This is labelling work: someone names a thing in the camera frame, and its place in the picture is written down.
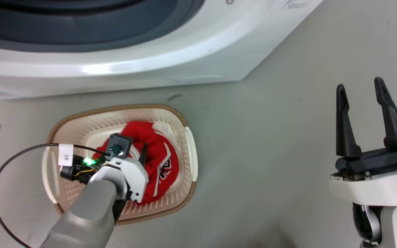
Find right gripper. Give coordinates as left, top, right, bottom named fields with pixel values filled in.
left=329, top=77, right=397, bottom=207

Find grey rubber door gasket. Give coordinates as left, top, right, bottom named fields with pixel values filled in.
left=0, top=0, right=204, bottom=53

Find red and white garment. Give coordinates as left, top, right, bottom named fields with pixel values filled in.
left=93, top=121, right=180, bottom=206

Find white cable tag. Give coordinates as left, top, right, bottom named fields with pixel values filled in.
left=58, top=144, right=74, bottom=167

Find cream perforated laundry basket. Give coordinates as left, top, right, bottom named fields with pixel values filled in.
left=42, top=104, right=199, bottom=226

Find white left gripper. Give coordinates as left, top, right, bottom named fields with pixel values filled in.
left=111, top=144, right=150, bottom=204

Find white front-load washing machine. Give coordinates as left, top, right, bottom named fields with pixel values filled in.
left=0, top=0, right=324, bottom=101

